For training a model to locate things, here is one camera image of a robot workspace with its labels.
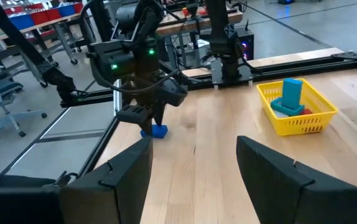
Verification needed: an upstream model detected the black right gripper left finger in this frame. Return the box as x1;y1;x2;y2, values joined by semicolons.
58;136;154;224

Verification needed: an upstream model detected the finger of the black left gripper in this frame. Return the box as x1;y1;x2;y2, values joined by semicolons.
140;116;154;138
153;103;167;128

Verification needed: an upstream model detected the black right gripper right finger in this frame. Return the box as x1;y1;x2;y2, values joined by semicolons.
236;135;357;224

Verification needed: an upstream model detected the blue rectangular box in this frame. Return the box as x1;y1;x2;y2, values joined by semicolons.
140;124;169;139

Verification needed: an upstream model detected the teal patterned block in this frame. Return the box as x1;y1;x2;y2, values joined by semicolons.
270;97;305;118

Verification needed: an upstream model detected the teal rectangular box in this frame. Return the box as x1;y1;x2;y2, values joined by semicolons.
280;78;304;110

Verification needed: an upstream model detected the yellow plastic basket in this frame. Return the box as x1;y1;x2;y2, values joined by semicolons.
256;77;339;137

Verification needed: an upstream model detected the wooden workbench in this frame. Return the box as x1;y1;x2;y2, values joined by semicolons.
0;12;83;88
156;6;244;38

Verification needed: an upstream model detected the black computer tower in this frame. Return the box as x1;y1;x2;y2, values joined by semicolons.
236;27;256;62

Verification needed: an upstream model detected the blue storage bin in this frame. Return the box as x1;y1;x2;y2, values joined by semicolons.
57;3;77;18
9;14;36;30

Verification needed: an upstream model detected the black rig strut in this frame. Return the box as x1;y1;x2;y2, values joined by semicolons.
0;0;77;103

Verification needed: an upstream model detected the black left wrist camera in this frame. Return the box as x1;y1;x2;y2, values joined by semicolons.
115;105;152;124

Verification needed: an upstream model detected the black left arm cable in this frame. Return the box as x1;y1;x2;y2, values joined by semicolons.
86;58;182;94

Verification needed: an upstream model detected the black table frame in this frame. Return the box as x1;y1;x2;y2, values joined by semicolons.
60;51;357;178

